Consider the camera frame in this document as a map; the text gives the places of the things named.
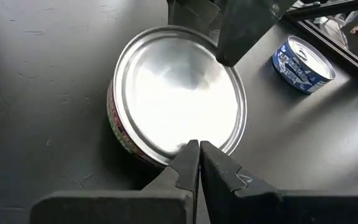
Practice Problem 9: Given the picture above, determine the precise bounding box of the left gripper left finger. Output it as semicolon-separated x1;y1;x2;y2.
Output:
29;139;201;224

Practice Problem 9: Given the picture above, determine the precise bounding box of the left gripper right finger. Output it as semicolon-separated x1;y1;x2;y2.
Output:
200;140;358;224

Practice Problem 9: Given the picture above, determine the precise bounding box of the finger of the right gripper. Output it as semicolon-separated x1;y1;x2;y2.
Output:
214;0;297;67
167;0;223;36

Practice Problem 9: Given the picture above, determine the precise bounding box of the silver-lidded seafood can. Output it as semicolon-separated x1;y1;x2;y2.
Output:
106;24;248;167
271;35;337;95

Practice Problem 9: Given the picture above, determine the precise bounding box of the black aluminium table frame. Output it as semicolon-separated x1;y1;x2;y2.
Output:
283;0;358;103

